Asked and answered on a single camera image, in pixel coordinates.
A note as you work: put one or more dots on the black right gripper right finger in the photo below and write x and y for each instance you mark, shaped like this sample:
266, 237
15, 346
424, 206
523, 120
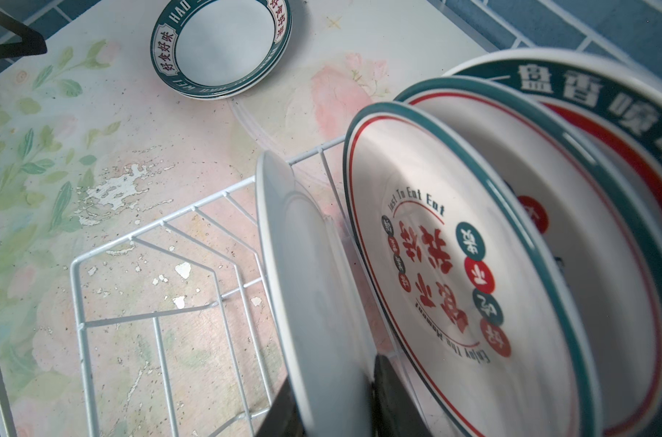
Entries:
394, 412

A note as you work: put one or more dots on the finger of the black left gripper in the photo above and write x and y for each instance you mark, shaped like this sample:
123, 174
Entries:
29, 42

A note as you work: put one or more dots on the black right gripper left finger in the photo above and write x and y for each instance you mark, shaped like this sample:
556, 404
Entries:
283, 419

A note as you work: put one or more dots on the white wire dish rack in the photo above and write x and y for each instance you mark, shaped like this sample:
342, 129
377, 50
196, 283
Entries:
176, 335

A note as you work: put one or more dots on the green rim Hao Wei plate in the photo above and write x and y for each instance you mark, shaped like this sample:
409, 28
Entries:
210, 50

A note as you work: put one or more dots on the dark green rim rear plate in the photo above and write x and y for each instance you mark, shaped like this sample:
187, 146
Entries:
618, 106

